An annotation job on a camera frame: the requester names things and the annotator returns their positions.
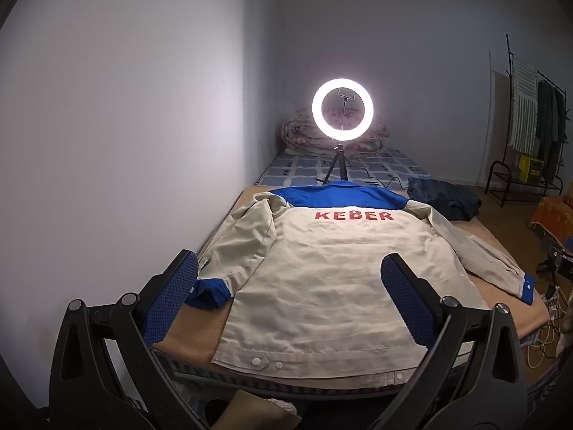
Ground black device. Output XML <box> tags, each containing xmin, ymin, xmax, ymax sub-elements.
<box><xmin>537</xmin><ymin>237</ymin><xmax>573</xmax><ymax>287</ymax></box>

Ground black ring light cable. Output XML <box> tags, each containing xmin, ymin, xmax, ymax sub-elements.
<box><xmin>353</xmin><ymin>175</ymin><xmax>410</xmax><ymax>189</ymax></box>

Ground dark blue clothes pile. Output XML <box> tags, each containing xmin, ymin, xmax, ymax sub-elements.
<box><xmin>406</xmin><ymin>177</ymin><xmax>483</xmax><ymax>222</ymax></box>

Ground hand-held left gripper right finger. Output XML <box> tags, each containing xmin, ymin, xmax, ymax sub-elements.
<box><xmin>349</xmin><ymin>253</ymin><xmax>529</xmax><ymax>430</ymax></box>

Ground beige cloth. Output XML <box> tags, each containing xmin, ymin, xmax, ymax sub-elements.
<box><xmin>210</xmin><ymin>390</ymin><xmax>300</xmax><ymax>430</ymax></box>

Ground black metal clothes rack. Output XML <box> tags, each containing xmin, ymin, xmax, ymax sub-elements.
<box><xmin>486</xmin><ymin>33</ymin><xmax>569</xmax><ymax>207</ymax></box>

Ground orange cloth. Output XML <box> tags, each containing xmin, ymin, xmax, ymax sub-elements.
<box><xmin>528</xmin><ymin>195</ymin><xmax>573</xmax><ymax>243</ymax></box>

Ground beige and blue work jacket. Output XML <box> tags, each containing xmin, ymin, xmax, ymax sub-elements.
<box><xmin>184</xmin><ymin>182</ymin><xmax>535</xmax><ymax>388</ymax></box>

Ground dark hanging clothes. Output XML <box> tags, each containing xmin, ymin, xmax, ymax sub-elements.
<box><xmin>535</xmin><ymin>80</ymin><xmax>568</xmax><ymax>184</ymax></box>

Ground striped hanging towel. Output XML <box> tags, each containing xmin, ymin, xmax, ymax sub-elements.
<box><xmin>508</xmin><ymin>56</ymin><xmax>538</xmax><ymax>155</ymax></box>

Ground yellow box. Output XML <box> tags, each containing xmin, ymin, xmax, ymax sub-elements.
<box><xmin>517</xmin><ymin>154</ymin><xmax>544</xmax><ymax>182</ymax></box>

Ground white floor cables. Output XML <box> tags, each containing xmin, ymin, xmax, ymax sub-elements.
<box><xmin>524</xmin><ymin>278</ymin><xmax>565</xmax><ymax>368</ymax></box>

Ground black tripod stand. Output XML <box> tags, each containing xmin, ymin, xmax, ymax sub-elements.
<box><xmin>314</xmin><ymin>141</ymin><xmax>354</xmax><ymax>184</ymax></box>

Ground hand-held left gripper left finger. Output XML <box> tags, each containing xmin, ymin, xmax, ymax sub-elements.
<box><xmin>49</xmin><ymin>248</ymin><xmax>211</xmax><ymax>430</ymax></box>

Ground folded floral quilt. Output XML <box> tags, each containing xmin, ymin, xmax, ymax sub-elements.
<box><xmin>280</xmin><ymin>107</ymin><xmax>390</xmax><ymax>155</ymax></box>

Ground white ring light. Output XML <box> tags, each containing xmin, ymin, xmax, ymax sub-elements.
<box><xmin>312</xmin><ymin>77</ymin><xmax>375</xmax><ymax>142</ymax></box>

